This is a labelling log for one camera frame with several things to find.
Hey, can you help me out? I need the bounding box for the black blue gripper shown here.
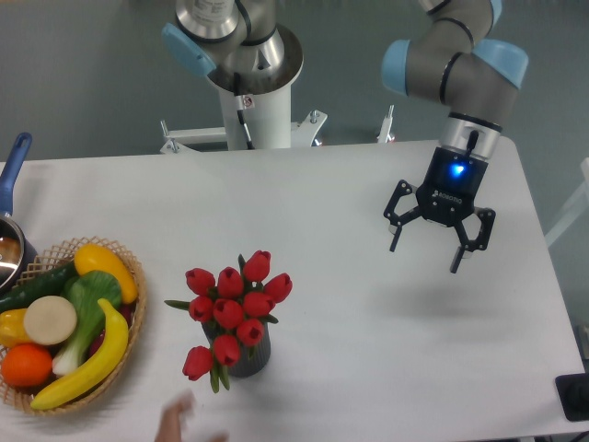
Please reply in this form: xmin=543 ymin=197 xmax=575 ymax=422
xmin=383 ymin=146 xmax=497 ymax=274

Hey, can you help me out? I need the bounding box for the red tulip bouquet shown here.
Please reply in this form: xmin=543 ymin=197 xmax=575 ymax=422
xmin=165 ymin=250 xmax=293 ymax=393

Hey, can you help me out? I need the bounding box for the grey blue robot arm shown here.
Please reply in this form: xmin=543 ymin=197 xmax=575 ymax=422
xmin=161 ymin=1 xmax=528 ymax=267

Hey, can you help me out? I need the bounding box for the dark grey ribbed vase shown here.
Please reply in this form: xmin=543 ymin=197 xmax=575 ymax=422
xmin=202 ymin=319 xmax=271 ymax=380

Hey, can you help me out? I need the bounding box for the blurred human hand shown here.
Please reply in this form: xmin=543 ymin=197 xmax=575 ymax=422
xmin=154 ymin=390 xmax=230 ymax=442

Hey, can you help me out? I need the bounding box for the black device at edge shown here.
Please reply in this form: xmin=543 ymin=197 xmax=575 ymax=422
xmin=555 ymin=373 xmax=589 ymax=422

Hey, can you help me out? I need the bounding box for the red fruit in basket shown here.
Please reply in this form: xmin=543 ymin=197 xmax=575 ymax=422
xmin=87 ymin=304 xmax=134 ymax=357

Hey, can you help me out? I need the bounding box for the yellow banana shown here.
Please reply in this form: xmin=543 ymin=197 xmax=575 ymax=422
xmin=30 ymin=298 xmax=129 ymax=411

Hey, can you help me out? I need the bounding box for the yellow lemon squash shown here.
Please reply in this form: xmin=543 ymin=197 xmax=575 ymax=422
xmin=74 ymin=243 xmax=138 ymax=304

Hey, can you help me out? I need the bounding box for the green bok choy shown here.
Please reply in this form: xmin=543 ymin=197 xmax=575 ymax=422
xmin=52 ymin=271 xmax=121 ymax=378

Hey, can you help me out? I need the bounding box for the woven wicker basket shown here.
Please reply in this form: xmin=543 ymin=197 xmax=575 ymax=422
xmin=1 ymin=237 xmax=147 ymax=416

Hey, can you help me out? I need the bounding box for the dark green cucumber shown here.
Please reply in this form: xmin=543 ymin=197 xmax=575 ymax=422
xmin=1 ymin=262 xmax=77 ymax=313

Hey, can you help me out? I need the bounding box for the beige round disc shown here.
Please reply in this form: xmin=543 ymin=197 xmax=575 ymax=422
xmin=23 ymin=296 xmax=77 ymax=345

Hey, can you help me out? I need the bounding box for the orange fruit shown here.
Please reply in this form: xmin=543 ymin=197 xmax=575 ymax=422
xmin=1 ymin=343 xmax=52 ymax=388

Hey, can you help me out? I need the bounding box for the yellow bell pepper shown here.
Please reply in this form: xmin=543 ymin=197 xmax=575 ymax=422
xmin=0 ymin=308 xmax=32 ymax=348

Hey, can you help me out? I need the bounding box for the white frame at right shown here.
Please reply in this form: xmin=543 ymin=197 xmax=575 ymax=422
xmin=545 ymin=157 xmax=588 ymax=248

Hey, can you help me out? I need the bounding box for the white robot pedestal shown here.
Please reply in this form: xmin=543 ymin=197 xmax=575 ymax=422
xmin=160 ymin=24 xmax=328 ymax=153

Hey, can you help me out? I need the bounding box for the blue handled saucepan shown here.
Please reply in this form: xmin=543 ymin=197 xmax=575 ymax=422
xmin=1 ymin=133 xmax=37 ymax=296

